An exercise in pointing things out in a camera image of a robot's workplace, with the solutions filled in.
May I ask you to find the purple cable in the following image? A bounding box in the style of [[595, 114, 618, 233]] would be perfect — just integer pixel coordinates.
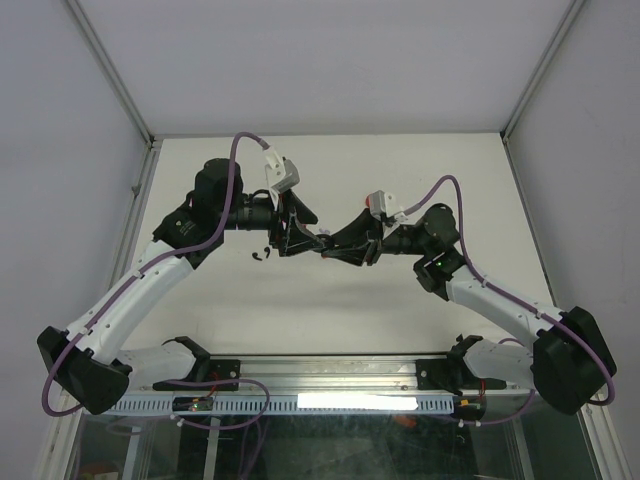
[[399, 174, 616, 429], [41, 131, 274, 416]]

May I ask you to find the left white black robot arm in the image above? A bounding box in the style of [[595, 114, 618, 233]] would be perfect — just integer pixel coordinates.
[[37, 154, 318, 415]]

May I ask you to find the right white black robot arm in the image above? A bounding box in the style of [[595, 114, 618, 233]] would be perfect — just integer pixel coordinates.
[[322, 203, 617, 415]]

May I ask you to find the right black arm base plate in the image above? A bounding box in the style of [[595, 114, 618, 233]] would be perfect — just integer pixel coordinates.
[[415, 357, 507, 395]]

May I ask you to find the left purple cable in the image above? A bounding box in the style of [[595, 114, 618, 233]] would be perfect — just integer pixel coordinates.
[[41, 131, 274, 416]]

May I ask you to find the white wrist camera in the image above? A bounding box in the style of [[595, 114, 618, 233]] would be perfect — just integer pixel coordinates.
[[265, 147, 300, 196], [367, 190, 407, 224]]

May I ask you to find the aluminium mounting rail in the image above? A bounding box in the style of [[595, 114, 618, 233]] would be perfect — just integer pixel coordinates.
[[114, 353, 536, 396]]

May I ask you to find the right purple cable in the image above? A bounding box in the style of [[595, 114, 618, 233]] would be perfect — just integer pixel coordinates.
[[399, 174, 616, 429]]

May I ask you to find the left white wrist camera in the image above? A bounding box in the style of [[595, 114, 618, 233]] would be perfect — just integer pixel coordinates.
[[265, 147, 300, 196]]

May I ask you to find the aluminium frame post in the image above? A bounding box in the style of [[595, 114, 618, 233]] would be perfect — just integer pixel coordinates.
[[500, 0, 588, 144], [61, 0, 155, 145]]

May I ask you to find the left aluminium frame post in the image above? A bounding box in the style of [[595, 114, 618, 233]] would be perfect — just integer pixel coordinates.
[[61, 0, 155, 145]]

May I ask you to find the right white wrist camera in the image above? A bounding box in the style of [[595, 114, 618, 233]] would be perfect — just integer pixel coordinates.
[[367, 190, 407, 224]]

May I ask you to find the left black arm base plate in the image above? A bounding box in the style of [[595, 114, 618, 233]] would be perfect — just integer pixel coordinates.
[[152, 358, 241, 392]]

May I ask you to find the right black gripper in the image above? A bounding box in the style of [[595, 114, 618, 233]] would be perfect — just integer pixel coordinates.
[[321, 208, 431, 267]]

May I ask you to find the white slotted cable duct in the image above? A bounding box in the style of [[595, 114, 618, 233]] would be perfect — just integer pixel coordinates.
[[106, 392, 454, 417]]

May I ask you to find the right aluminium frame post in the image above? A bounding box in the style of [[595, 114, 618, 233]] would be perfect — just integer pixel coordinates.
[[500, 0, 588, 144]]

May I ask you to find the small electronics board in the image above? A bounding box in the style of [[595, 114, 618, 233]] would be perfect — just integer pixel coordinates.
[[172, 396, 215, 412]]

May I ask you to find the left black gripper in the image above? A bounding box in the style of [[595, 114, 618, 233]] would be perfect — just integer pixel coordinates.
[[220, 187, 325, 256]]

